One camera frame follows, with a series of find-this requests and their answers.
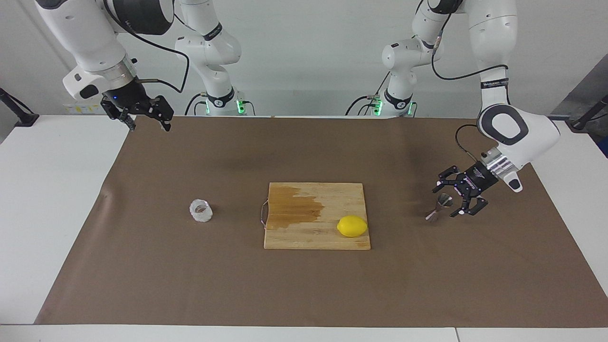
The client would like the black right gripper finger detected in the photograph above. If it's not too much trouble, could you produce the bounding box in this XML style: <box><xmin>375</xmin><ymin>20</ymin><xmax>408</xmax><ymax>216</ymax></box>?
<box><xmin>101</xmin><ymin>99</ymin><xmax>138</xmax><ymax>131</ymax></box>
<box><xmin>145</xmin><ymin>95</ymin><xmax>174</xmax><ymax>133</ymax></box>

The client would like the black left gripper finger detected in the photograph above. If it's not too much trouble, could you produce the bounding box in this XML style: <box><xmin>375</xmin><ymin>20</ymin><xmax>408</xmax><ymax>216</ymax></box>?
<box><xmin>449</xmin><ymin>192</ymin><xmax>489</xmax><ymax>218</ymax></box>
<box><xmin>432</xmin><ymin>165</ymin><xmax>468</xmax><ymax>193</ymax></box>

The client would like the steel double jigger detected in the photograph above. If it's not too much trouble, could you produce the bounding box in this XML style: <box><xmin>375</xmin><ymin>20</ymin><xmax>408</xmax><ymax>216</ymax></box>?
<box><xmin>425</xmin><ymin>193</ymin><xmax>454</xmax><ymax>223</ymax></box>

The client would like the clear faceted glass cup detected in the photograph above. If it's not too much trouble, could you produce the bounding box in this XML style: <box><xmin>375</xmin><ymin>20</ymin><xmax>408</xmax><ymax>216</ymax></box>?
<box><xmin>189</xmin><ymin>199</ymin><xmax>213</xmax><ymax>223</ymax></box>

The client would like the black table clamp stand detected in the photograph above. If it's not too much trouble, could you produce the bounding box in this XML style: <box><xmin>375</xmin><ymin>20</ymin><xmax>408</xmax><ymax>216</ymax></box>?
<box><xmin>0</xmin><ymin>88</ymin><xmax>39</xmax><ymax>127</ymax></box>
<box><xmin>569</xmin><ymin>94</ymin><xmax>608</xmax><ymax>132</ymax></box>

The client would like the yellow lemon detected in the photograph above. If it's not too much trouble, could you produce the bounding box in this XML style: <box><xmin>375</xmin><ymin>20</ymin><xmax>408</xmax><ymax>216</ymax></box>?
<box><xmin>337</xmin><ymin>216</ymin><xmax>369</xmax><ymax>238</ymax></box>

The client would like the wooden cutting board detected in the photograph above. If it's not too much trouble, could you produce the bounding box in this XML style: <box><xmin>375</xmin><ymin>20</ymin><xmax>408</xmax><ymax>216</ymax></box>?
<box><xmin>260</xmin><ymin>182</ymin><xmax>372</xmax><ymax>251</ymax></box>

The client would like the brown paper table mat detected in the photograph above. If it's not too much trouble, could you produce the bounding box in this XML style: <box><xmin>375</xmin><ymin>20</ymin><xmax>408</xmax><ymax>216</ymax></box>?
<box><xmin>34</xmin><ymin>115</ymin><xmax>608</xmax><ymax>328</ymax></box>

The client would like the black right base cable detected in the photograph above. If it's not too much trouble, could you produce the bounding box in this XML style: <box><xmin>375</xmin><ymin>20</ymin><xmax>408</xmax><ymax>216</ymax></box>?
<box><xmin>184</xmin><ymin>93</ymin><xmax>209</xmax><ymax>116</ymax></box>

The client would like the black base cable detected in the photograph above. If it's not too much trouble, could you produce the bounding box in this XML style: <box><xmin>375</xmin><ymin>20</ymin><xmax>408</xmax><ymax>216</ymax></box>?
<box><xmin>184</xmin><ymin>93</ymin><xmax>209</xmax><ymax>116</ymax></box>
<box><xmin>345</xmin><ymin>74</ymin><xmax>392</xmax><ymax>116</ymax></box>

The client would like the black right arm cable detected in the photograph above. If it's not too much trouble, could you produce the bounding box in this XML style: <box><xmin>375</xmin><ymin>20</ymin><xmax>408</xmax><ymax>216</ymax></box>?
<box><xmin>102</xmin><ymin>0</ymin><xmax>191</xmax><ymax>94</ymax></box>

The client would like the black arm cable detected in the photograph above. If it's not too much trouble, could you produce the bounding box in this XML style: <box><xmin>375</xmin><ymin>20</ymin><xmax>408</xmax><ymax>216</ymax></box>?
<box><xmin>430</xmin><ymin>28</ymin><xmax>509</xmax><ymax>164</ymax></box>
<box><xmin>102</xmin><ymin>0</ymin><xmax>191</xmax><ymax>94</ymax></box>

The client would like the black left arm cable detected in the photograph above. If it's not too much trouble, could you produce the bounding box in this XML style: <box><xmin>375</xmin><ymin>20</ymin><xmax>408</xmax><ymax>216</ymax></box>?
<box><xmin>430</xmin><ymin>28</ymin><xmax>509</xmax><ymax>164</ymax></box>

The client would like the black left base cable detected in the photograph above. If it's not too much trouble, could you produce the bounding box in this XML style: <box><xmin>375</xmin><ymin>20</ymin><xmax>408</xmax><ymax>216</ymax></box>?
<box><xmin>345</xmin><ymin>74</ymin><xmax>392</xmax><ymax>116</ymax></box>

